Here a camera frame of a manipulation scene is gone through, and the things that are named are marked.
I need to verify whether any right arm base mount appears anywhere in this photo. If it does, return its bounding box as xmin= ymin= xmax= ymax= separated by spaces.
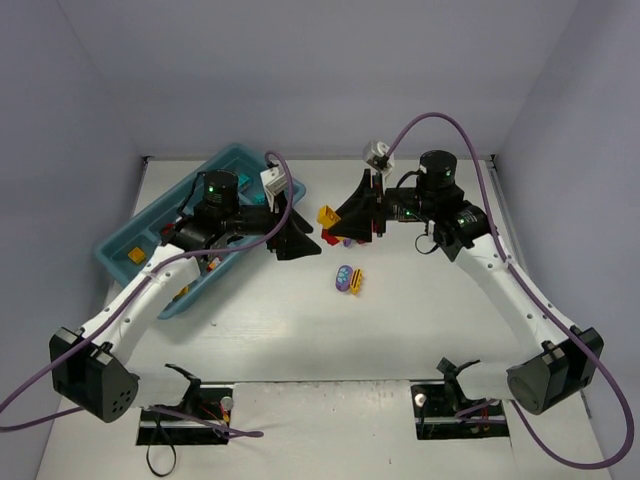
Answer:
xmin=410 ymin=358 xmax=510 ymax=441

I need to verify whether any yellow black striped lego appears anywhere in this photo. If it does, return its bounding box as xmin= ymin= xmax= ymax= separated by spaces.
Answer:
xmin=349 ymin=268 xmax=363 ymax=295

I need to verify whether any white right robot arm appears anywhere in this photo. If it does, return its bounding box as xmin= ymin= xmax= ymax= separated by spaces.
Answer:
xmin=329 ymin=142 xmax=604 ymax=415

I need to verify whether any purple oval paw lego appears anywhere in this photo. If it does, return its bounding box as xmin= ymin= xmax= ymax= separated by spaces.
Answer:
xmin=334 ymin=265 xmax=354 ymax=292

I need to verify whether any teal rounded lego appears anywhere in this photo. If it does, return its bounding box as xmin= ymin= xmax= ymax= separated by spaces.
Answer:
xmin=238 ymin=174 xmax=253 ymax=191

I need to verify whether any teal divided plastic tray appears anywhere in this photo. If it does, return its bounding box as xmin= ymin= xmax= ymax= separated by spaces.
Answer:
xmin=94 ymin=143 xmax=307 ymax=321

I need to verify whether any red white lego brick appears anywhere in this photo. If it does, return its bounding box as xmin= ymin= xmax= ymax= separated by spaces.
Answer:
xmin=206 ymin=257 xmax=222 ymax=272

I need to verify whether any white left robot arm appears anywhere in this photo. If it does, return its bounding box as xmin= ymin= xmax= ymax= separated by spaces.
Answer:
xmin=49 ymin=165 xmax=321 ymax=423

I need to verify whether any small orange lego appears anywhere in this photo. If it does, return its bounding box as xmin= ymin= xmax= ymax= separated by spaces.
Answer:
xmin=173 ymin=285 xmax=190 ymax=301

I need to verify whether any teal yellow lego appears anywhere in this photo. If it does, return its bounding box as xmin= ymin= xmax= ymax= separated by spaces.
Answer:
xmin=317 ymin=205 xmax=341 ymax=229

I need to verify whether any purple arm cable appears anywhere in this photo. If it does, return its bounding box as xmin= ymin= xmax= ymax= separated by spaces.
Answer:
xmin=382 ymin=113 xmax=631 ymax=469
xmin=0 ymin=150 xmax=291 ymax=441

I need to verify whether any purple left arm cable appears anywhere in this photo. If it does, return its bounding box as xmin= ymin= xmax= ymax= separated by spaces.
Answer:
xmin=0 ymin=150 xmax=291 ymax=441

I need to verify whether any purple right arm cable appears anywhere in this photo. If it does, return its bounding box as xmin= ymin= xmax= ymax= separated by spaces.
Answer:
xmin=382 ymin=113 xmax=631 ymax=469

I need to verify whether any orange square lego in tray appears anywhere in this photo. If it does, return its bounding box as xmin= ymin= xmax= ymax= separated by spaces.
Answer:
xmin=127 ymin=247 xmax=146 ymax=265

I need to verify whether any red boat-shaped lego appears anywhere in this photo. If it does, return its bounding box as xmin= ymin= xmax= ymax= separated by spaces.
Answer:
xmin=159 ymin=224 xmax=174 ymax=237

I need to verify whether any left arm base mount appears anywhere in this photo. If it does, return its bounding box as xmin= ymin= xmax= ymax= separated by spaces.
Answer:
xmin=136 ymin=364 xmax=234 ymax=446

